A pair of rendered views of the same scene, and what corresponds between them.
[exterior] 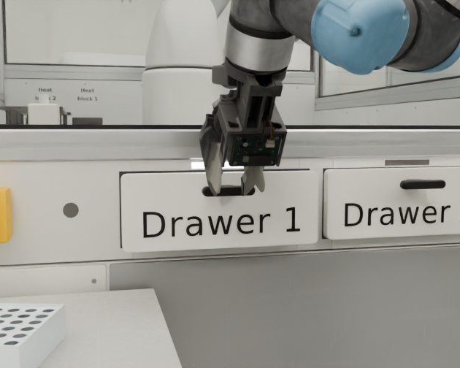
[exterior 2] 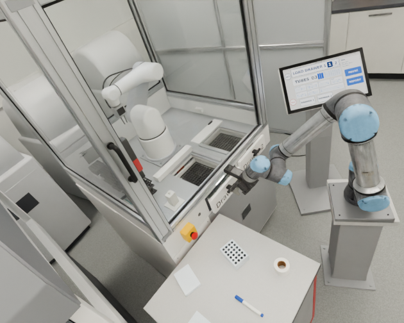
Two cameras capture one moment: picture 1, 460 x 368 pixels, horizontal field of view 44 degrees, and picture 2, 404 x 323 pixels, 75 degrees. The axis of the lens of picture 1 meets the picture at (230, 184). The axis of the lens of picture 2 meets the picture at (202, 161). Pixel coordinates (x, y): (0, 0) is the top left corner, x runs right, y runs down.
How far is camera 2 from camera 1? 1.12 m
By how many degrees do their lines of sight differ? 41
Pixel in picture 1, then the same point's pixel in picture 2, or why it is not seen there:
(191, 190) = (222, 191)
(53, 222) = (197, 219)
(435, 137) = (252, 136)
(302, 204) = not seen: hidden behind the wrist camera
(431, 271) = not seen: hidden behind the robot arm
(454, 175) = (258, 142)
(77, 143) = (195, 201)
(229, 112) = (244, 185)
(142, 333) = (243, 231)
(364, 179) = (245, 158)
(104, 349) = (245, 240)
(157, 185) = (217, 197)
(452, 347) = not seen: hidden behind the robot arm
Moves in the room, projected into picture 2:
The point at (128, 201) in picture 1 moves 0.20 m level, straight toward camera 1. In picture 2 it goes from (213, 205) to (243, 221)
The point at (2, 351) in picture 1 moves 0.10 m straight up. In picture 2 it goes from (246, 257) to (243, 247)
